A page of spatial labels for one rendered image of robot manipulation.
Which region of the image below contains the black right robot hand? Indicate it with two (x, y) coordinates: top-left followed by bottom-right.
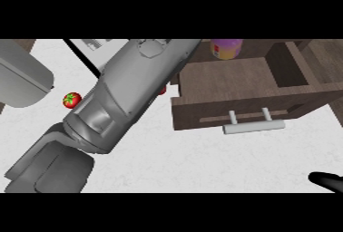
(308, 170), (343, 194)

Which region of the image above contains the brown wooden drawer front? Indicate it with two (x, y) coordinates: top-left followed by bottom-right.
(170, 82), (343, 131)

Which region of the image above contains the brown wooden drawer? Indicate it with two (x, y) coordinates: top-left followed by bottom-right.
(169, 39), (343, 105)
(170, 82), (343, 131)

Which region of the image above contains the brown wooden cabinet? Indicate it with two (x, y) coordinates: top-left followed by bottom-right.
(293, 39), (343, 128)

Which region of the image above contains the red tomato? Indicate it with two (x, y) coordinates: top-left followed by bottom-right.
(62, 92), (83, 110)

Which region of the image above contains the rounded grey appliance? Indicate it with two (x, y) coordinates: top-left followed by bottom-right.
(0, 39), (57, 109)

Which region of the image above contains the pale grey drawer handle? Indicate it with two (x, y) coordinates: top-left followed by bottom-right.
(222, 107), (287, 135)

